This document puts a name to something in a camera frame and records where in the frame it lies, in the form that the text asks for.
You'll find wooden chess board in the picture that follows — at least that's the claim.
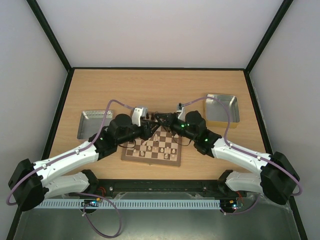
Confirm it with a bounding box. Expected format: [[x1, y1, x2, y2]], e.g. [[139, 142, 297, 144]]
[[121, 126, 182, 167]]

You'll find silver embossed metal tray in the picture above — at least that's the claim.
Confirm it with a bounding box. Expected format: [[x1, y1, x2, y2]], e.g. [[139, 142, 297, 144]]
[[76, 110, 105, 140]]

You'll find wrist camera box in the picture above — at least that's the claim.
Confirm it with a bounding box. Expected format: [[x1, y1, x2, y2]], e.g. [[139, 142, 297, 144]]
[[176, 102, 186, 121], [131, 106, 148, 127]]

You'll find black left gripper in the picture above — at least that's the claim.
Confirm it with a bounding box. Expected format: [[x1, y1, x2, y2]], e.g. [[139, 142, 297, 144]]
[[116, 119, 160, 146]]

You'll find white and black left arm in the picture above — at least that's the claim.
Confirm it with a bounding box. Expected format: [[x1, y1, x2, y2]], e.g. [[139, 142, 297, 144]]
[[8, 113, 160, 212]]

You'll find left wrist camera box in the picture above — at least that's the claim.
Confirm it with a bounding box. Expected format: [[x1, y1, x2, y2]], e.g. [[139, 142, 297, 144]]
[[131, 106, 148, 127]]

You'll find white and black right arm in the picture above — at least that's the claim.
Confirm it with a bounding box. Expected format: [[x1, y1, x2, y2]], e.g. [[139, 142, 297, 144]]
[[154, 110, 300, 205]]

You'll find yellow metal tin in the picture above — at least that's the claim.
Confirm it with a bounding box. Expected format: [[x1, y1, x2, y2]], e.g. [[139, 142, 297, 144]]
[[203, 93, 240, 129]]

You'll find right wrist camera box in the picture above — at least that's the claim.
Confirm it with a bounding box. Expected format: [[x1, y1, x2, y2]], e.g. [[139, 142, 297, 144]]
[[176, 102, 186, 121]]

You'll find light blue cable duct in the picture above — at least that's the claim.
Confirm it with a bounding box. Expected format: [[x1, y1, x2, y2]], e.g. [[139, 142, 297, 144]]
[[37, 199, 221, 210]]

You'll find black aluminium frame rail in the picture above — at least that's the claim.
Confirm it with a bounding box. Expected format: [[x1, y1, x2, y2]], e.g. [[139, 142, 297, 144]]
[[24, 177, 292, 201]]

